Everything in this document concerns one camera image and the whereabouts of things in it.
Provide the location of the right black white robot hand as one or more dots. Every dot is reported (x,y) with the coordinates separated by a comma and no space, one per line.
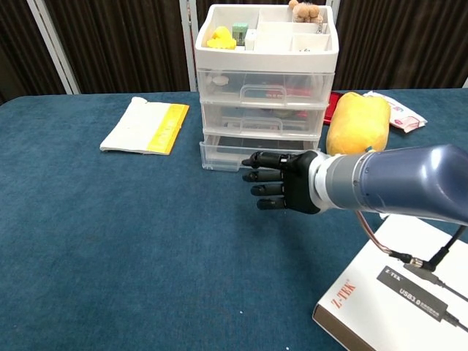
(296,183)

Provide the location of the clear plastic drawer with marker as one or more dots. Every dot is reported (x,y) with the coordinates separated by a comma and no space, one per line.
(223,153)

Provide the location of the white drawer organiser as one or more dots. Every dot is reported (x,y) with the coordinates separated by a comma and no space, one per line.
(267,60)

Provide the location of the red flat packet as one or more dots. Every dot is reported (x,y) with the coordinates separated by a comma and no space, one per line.
(332,108)

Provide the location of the yellow plush pouch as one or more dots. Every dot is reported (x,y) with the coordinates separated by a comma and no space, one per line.
(358,124)

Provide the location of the white tissue pack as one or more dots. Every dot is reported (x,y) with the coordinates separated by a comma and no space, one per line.
(406,115)

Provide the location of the white product box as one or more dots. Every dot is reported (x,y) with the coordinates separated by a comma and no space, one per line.
(384,314)

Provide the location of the small green box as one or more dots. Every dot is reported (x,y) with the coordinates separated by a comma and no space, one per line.
(240,33)

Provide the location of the yellow rubber duck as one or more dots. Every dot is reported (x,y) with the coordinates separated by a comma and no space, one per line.
(221,38)

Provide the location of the white and yellow booklet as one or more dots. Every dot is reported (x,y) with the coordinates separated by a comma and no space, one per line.
(142,126)

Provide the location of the brown plush bear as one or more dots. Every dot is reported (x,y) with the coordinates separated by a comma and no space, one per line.
(305,11)

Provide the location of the blue felt table mat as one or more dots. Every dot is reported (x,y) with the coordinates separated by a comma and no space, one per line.
(128,237)

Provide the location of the dark pleated curtain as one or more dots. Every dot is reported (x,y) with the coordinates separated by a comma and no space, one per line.
(120,44)

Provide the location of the white partition frame post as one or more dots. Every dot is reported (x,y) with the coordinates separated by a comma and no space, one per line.
(187,51)
(55,47)
(336,11)

